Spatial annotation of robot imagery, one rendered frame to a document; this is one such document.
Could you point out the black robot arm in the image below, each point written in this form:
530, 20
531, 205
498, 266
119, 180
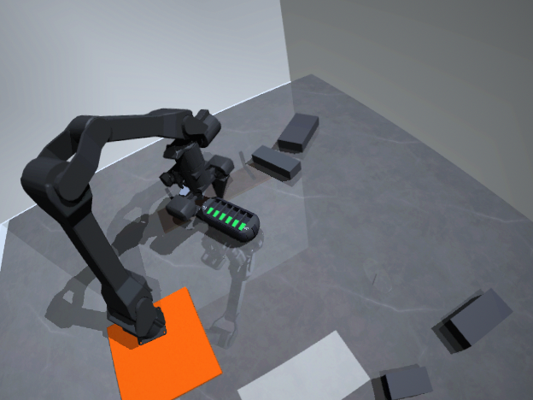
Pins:
61, 188

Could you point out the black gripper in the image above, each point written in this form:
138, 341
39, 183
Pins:
215, 172

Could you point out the dark grey switch panel with green rocker switches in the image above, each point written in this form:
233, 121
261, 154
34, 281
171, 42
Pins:
231, 219

